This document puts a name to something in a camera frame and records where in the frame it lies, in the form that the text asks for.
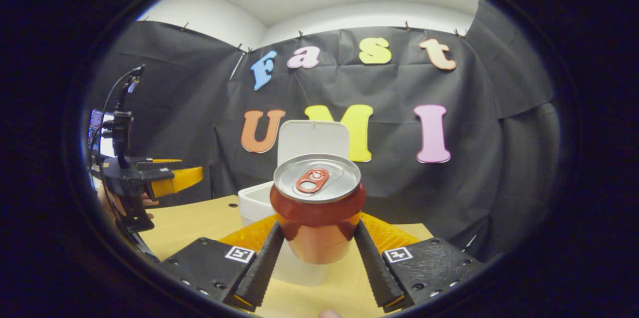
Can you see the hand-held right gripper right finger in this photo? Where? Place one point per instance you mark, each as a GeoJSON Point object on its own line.
{"type": "Point", "coordinates": [374, 268]}

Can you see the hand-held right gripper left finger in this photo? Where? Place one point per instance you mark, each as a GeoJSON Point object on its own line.
{"type": "Point", "coordinates": [259, 268]}

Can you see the white desktop garbage bin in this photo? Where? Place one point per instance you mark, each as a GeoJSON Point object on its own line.
{"type": "Point", "coordinates": [312, 138]}

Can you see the wooden desktop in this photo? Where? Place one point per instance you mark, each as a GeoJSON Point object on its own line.
{"type": "Point", "coordinates": [194, 223]}

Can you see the red pop can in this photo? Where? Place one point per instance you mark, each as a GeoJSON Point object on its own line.
{"type": "Point", "coordinates": [319, 208]}

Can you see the computer monitor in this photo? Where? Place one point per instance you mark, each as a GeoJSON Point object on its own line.
{"type": "Point", "coordinates": [96, 133]}

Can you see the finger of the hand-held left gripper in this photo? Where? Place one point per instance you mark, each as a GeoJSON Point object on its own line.
{"type": "Point", "coordinates": [174, 182]}
{"type": "Point", "coordinates": [150, 161]}

